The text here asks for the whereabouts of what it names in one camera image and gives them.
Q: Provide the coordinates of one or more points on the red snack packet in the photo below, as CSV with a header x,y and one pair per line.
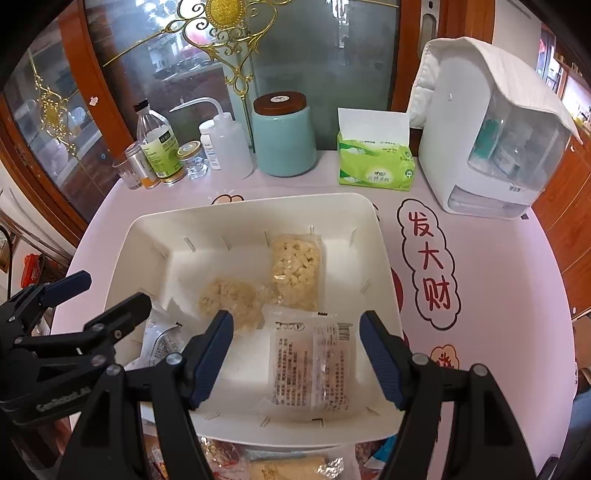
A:
x,y
221,457

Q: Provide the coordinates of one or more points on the clear bag of nuts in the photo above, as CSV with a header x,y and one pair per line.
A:
x,y
286,470

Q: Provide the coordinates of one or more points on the round puffed rice cake packet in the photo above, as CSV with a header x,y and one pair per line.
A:
x,y
226,297

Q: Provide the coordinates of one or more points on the white printed snack packet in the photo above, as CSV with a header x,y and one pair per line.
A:
x,y
159,341

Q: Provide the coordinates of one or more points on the white squeeze wash bottle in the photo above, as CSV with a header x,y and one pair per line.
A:
x,y
231,147

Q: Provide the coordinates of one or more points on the white quilted cloth cover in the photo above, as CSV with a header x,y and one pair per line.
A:
x,y
508,69

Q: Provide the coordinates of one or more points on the small glass jar gold lid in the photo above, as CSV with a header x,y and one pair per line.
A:
x,y
193,159

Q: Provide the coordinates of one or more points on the teal jar with brown lid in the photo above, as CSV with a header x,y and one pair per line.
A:
x,y
284,138

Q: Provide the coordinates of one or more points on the glass bottle with green label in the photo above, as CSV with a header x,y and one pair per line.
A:
x,y
159,152

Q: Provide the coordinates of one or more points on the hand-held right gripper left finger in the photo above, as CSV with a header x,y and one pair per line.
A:
x,y
211,362

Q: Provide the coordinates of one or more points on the wooden cabinet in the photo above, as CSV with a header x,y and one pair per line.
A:
x,y
565,198

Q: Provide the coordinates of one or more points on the rice cracker bar packet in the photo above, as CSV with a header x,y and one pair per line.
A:
x,y
295,267

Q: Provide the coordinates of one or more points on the white countertop dispenser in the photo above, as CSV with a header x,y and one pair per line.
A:
x,y
461,152

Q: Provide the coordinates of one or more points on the white plastic tray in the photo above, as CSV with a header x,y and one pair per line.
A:
x,y
332,221

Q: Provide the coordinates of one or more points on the green tissue pack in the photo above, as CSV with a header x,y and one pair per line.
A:
x,y
374,161

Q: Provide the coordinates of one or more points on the red box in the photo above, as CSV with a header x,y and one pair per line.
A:
x,y
31,270

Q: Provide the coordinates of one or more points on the wooden glass door gold ornament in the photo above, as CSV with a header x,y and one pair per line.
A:
x,y
323,55

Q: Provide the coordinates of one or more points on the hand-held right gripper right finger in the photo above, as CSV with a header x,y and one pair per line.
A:
x,y
381,362

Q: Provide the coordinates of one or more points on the small metal can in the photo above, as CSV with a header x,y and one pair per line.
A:
x,y
135,154

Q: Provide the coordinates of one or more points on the clear packet with printed label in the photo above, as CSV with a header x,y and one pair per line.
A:
x,y
300,364

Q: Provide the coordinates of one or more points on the small white pill bottle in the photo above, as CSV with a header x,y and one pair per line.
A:
x,y
208,144

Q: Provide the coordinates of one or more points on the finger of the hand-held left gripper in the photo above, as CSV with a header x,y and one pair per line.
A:
x,y
127,314
69,283

